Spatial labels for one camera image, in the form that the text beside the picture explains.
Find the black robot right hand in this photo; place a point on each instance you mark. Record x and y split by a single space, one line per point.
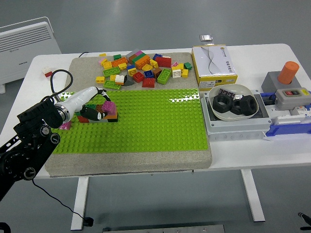
305 216

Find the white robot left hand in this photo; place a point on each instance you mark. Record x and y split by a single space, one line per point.
77 99

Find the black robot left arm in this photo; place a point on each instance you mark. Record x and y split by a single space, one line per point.
31 140

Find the brown toy brick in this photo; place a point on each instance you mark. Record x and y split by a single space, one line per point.
99 107
132 59
157 72

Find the flat grey toy brick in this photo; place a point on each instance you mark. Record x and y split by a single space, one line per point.
96 121

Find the long light green brick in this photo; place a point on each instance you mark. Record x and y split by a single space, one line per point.
164 76
111 84
111 72

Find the flat orange toy brick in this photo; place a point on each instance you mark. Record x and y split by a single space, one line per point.
113 116

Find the flat black toy brick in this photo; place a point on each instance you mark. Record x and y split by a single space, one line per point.
113 121

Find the pale pink toy brick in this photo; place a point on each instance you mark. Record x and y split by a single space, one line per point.
102 60

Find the white and orange brick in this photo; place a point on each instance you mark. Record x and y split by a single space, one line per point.
119 78

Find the grey sloped toy brick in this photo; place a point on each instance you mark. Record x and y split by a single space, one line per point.
128 81

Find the long orange toy brick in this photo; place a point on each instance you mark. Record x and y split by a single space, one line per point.
119 62

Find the small dark green brick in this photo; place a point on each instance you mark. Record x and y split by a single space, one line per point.
187 65
117 57

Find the blue toy brick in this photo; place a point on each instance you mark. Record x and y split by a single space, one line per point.
131 67
148 74
157 56

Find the red sloped toy brick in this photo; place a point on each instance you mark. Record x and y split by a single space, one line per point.
148 82

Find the green toy baseplate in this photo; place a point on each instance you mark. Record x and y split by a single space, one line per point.
145 126

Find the large orange toy brick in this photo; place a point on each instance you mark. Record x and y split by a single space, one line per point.
142 62

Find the yellow sloped toy brick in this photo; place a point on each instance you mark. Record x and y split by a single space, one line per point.
147 67

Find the thin pink toy brick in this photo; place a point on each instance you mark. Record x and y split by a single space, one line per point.
139 52

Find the large red toy brick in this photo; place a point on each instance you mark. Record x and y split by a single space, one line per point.
163 62

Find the thin white toy brick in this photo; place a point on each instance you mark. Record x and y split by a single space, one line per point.
166 57

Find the pink sloped toy brick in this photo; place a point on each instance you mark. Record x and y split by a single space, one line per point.
174 64

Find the white table leg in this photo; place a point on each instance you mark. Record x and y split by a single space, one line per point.
253 194
80 204

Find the grey-brown foam mat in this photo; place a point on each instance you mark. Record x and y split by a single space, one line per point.
121 162

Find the white panel heater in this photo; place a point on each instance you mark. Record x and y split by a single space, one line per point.
19 48

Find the white breaker module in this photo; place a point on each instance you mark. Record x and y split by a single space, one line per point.
286 118

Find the grey plastic junction box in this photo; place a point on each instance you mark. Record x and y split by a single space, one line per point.
233 128

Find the white shallow bowl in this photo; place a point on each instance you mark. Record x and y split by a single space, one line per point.
228 117

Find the large black hex nut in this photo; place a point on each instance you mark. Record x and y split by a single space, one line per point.
244 106
217 104

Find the small black hex nut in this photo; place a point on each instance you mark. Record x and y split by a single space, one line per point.
235 110

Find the grey block with hole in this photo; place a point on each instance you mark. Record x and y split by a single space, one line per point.
269 82

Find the yellow and white carton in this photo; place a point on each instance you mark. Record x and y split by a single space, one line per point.
213 63

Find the small silver metal object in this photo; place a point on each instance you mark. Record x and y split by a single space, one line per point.
206 38

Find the orange cylinder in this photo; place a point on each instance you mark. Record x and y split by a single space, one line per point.
288 72

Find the dark patterned component strip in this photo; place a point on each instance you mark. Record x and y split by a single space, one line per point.
227 93

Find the blue plastic rail base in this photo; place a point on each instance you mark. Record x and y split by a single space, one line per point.
286 129

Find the grey push-button switch box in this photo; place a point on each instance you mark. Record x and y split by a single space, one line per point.
289 100

